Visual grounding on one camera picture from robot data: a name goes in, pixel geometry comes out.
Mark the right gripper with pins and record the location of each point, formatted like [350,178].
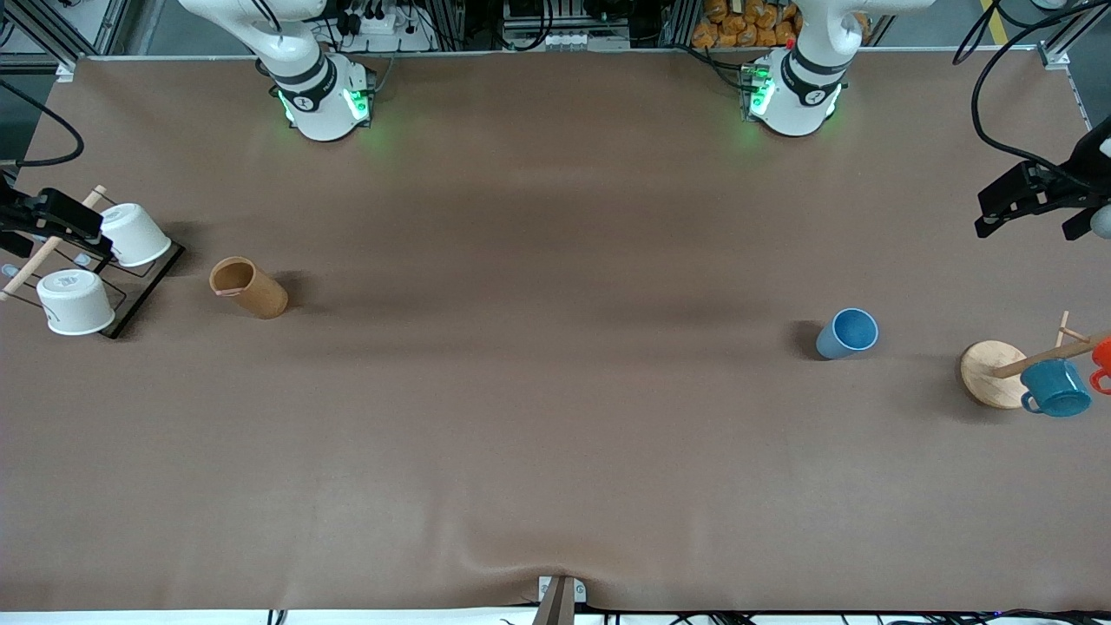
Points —
[12,215]

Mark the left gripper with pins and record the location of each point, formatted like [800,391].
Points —
[1090,167]

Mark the pink chopstick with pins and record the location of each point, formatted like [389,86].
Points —
[227,292]

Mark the blue cup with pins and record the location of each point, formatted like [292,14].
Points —
[849,333]

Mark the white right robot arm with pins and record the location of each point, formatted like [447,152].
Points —
[317,95]

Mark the white paper cup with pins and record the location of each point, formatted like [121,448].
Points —
[134,234]
[76,302]

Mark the black wooden cup rack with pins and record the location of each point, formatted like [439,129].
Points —
[143,291]

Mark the wooden mug tree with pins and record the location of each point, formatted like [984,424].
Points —
[989,373]

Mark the brown cylindrical holder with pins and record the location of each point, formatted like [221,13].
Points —
[256,295]

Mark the orange mug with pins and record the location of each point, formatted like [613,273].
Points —
[1104,358]

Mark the teal mug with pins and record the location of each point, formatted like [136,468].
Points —
[1057,388]

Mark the orange bread pile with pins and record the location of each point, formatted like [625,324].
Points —
[746,26]

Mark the white power strip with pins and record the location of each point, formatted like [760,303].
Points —
[382,26]

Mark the metal corner bracket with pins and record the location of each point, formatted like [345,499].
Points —
[66,69]
[1055,56]

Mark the metal table clamp bracket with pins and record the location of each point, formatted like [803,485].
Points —
[560,599]

